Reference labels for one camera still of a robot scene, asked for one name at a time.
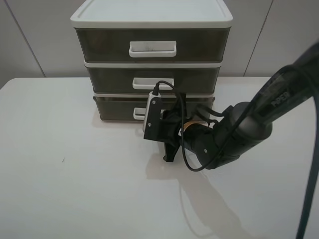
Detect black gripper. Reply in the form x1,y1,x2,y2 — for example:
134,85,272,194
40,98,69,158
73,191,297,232
144,93,197,162

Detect smoky translucent drawer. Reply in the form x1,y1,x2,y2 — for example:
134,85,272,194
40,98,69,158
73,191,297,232
88,67,219,94
76,28,230,63
93,96,215,121

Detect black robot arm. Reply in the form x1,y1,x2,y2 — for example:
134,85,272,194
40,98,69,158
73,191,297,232
143,44,319,170

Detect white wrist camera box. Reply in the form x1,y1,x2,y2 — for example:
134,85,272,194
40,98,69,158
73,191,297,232
143,91,161,132

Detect black camera cable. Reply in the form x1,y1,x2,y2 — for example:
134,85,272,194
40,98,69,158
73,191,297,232
152,80,319,239

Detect white plastic drawer cabinet frame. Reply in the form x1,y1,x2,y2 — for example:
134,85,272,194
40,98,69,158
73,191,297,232
70,0,234,123

